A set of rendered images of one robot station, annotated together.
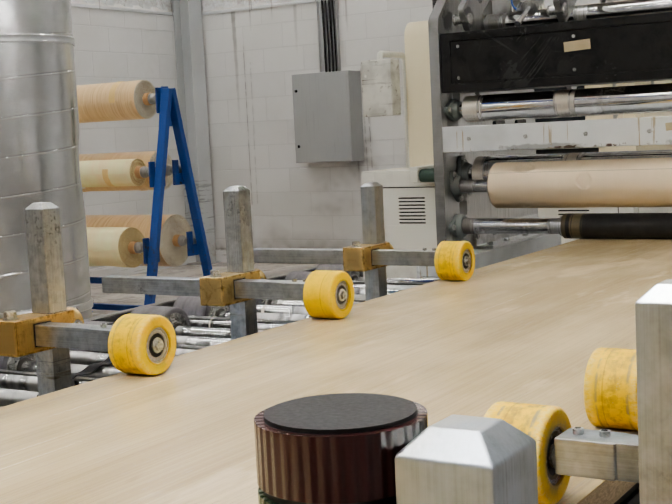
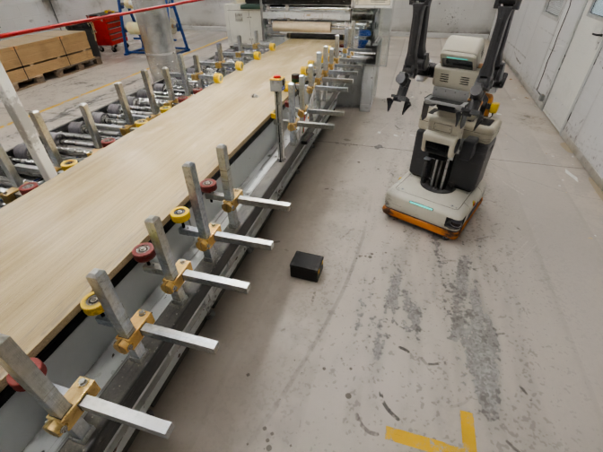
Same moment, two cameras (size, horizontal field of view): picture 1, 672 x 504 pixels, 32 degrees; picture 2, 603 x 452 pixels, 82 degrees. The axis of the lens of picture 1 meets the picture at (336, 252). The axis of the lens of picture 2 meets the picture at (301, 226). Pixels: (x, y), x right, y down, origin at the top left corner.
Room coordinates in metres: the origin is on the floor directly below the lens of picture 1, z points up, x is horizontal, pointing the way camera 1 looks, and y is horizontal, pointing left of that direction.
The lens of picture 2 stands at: (-2.10, 0.66, 1.75)
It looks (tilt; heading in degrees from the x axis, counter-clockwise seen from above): 38 degrees down; 345
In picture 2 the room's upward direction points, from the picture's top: 1 degrees counter-clockwise
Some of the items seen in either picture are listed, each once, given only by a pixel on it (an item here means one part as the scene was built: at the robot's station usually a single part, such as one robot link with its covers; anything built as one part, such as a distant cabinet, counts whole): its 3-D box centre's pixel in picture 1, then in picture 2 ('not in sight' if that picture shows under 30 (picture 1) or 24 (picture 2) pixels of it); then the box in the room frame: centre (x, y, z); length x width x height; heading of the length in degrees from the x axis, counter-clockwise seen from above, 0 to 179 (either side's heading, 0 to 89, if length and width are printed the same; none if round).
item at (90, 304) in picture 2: not in sight; (100, 309); (-1.22, 1.11, 0.85); 0.08 x 0.08 x 0.11
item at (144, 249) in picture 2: not in sight; (146, 259); (-1.01, 0.98, 0.85); 0.08 x 0.08 x 0.11
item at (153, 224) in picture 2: not in sight; (170, 270); (-1.11, 0.89, 0.87); 0.04 x 0.04 x 0.48; 58
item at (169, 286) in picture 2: not in sight; (177, 276); (-1.09, 0.87, 0.81); 0.14 x 0.06 x 0.05; 148
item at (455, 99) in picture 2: not in sight; (446, 107); (-0.22, -0.83, 0.99); 0.28 x 0.16 x 0.22; 36
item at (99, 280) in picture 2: not in sight; (124, 326); (-1.32, 1.02, 0.87); 0.04 x 0.04 x 0.48; 58
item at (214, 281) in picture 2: not in sight; (195, 277); (-1.11, 0.81, 0.81); 0.43 x 0.03 x 0.04; 58
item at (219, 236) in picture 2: not in sight; (224, 238); (-0.90, 0.68, 0.80); 0.43 x 0.03 x 0.04; 58
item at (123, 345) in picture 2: not in sight; (134, 331); (-1.30, 1.01, 0.81); 0.14 x 0.06 x 0.05; 148
